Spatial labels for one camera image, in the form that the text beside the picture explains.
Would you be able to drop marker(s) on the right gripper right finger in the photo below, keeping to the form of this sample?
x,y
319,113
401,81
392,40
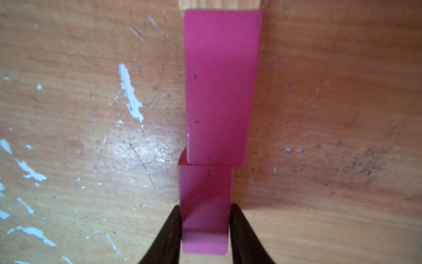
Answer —
x,y
245,245

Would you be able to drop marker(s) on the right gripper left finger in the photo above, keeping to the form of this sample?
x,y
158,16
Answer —
x,y
166,247

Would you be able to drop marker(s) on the dark magenta block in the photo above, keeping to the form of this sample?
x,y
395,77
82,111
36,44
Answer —
x,y
221,59

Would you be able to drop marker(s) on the natural wood block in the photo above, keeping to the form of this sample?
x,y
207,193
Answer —
x,y
219,4

